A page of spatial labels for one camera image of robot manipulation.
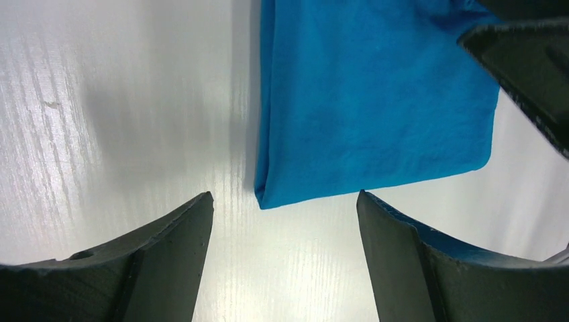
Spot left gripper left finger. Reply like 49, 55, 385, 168
1, 192, 214, 321

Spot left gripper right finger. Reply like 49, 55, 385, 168
356, 191, 568, 321

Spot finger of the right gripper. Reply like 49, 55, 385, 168
458, 17, 568, 158

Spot bright blue t shirt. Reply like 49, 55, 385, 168
254, 1, 499, 209

